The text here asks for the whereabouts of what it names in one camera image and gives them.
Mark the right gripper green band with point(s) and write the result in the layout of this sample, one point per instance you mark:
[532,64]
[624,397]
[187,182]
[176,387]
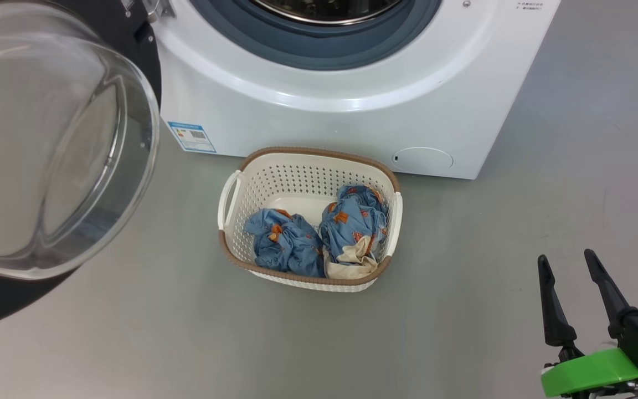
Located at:
[590,374]

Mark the black round glass washer door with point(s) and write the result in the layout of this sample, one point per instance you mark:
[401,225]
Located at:
[47,138]

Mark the blue garment cream lining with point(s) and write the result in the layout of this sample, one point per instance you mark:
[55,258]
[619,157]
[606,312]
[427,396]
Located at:
[352,227]

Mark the blue garment orange print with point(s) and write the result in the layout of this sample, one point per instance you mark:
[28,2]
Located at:
[286,244]

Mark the white front-load washing machine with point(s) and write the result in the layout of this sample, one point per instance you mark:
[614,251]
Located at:
[297,127]

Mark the stainless steel washing machine drum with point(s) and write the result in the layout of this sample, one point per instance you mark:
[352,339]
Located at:
[324,11]

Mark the round drain filter cover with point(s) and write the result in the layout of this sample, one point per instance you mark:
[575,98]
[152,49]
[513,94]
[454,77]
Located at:
[423,159]

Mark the blue energy label sticker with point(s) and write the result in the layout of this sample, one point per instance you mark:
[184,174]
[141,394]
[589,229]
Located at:
[191,137]

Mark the printed warning text label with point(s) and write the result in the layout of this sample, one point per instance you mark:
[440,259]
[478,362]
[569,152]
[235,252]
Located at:
[529,5]

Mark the cream perforated basket brown rim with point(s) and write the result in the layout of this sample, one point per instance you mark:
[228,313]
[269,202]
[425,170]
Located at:
[297,177]

